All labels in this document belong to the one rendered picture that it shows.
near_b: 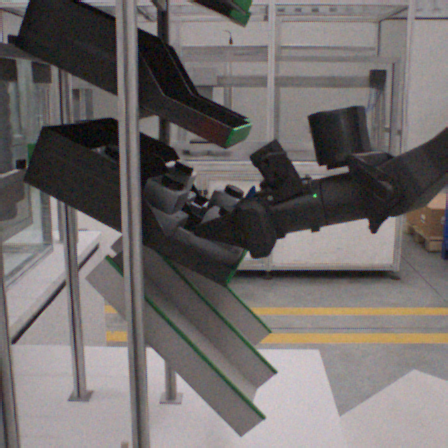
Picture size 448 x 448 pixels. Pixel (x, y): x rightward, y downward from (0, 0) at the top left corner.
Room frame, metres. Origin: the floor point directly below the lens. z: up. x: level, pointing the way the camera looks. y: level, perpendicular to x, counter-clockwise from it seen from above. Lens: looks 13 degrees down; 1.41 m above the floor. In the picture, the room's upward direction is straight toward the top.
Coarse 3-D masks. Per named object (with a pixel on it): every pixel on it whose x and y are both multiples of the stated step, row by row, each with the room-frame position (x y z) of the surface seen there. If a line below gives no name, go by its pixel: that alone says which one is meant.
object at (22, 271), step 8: (40, 88) 1.99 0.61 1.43; (40, 96) 1.99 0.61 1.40; (40, 104) 1.99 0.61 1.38; (40, 112) 1.99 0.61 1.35; (40, 120) 1.99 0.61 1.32; (40, 128) 1.99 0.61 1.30; (48, 200) 2.00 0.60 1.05; (48, 208) 1.99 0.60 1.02; (48, 216) 1.99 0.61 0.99; (48, 224) 1.99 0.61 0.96; (48, 232) 1.99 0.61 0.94; (48, 240) 1.99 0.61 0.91; (48, 248) 1.96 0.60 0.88; (32, 256) 1.85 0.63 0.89; (40, 256) 1.88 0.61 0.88; (24, 264) 1.75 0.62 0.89; (32, 264) 1.81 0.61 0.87; (16, 272) 1.67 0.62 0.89; (24, 272) 1.72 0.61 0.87; (8, 280) 1.59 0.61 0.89; (16, 280) 1.65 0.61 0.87; (8, 288) 1.59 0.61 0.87
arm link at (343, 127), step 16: (320, 112) 0.67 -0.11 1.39; (336, 112) 0.67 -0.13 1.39; (352, 112) 0.67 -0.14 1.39; (320, 128) 0.67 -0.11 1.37; (336, 128) 0.67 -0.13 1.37; (352, 128) 0.67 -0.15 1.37; (320, 144) 0.67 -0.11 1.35; (336, 144) 0.66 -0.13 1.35; (352, 144) 0.66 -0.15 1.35; (368, 144) 0.67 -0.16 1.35; (320, 160) 0.68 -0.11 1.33; (336, 160) 0.66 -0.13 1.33; (352, 160) 0.63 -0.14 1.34; (368, 160) 0.64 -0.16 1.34; (384, 160) 0.67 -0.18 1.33; (352, 176) 0.63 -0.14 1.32; (368, 176) 0.61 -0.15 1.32; (384, 176) 0.61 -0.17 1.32; (368, 192) 0.62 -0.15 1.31; (384, 192) 0.60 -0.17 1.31; (400, 192) 0.60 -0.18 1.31
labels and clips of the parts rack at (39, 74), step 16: (0, 64) 0.75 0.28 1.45; (32, 64) 0.87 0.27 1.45; (48, 64) 0.94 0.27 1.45; (0, 80) 0.74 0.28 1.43; (16, 80) 0.80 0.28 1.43; (32, 80) 0.87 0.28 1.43; (48, 80) 0.94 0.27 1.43; (32, 144) 0.83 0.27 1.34; (16, 160) 0.77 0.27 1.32; (0, 176) 0.69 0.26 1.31; (0, 192) 0.72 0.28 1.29; (16, 192) 0.77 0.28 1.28; (0, 208) 0.72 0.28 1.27
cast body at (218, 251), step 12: (204, 216) 0.69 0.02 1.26; (216, 216) 0.69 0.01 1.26; (180, 228) 0.72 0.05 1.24; (180, 240) 0.71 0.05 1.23; (192, 240) 0.69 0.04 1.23; (204, 240) 0.69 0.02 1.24; (204, 252) 0.69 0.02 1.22; (216, 252) 0.69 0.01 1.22; (228, 252) 0.68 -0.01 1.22; (240, 252) 0.70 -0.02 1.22; (228, 264) 0.68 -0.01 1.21
